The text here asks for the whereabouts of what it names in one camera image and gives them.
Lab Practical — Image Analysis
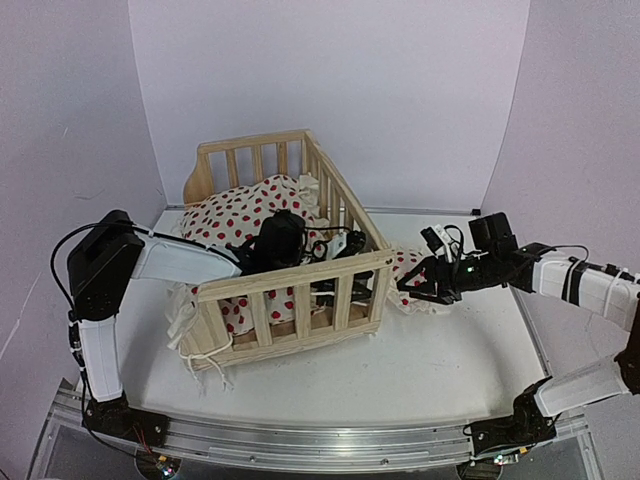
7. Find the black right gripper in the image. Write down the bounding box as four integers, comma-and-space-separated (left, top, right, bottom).
397, 253, 498, 306

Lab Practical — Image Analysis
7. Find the wooden pet bed frame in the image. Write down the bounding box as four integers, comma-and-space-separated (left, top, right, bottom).
183, 130, 393, 371

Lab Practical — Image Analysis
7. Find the strawberry print ruffled mattress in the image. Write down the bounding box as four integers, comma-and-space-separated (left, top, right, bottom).
165, 174, 348, 360

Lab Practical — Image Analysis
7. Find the white mattress tie string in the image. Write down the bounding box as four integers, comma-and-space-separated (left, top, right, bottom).
179, 342, 236, 396

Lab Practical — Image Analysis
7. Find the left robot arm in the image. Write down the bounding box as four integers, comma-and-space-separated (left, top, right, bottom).
54, 210, 311, 437

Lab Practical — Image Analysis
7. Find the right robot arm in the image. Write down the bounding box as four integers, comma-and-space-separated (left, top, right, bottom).
396, 212, 639, 443

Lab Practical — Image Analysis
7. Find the strawberry print small pillow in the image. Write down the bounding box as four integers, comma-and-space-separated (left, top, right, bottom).
387, 242, 454, 319

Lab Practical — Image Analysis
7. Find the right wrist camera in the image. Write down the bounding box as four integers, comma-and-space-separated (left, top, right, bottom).
420, 225, 464, 263

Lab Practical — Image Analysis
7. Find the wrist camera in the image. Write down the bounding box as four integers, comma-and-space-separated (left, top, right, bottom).
325, 230, 367, 260
420, 225, 464, 263

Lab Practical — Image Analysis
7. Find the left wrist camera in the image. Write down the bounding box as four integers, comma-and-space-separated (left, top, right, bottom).
325, 230, 367, 260

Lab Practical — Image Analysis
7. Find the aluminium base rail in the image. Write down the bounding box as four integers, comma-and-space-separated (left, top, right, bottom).
54, 388, 586, 473

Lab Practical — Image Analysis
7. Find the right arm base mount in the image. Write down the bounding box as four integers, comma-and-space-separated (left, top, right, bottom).
462, 377, 559, 458

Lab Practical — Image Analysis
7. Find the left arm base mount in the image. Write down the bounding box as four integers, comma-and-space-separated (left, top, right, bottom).
83, 394, 169, 447

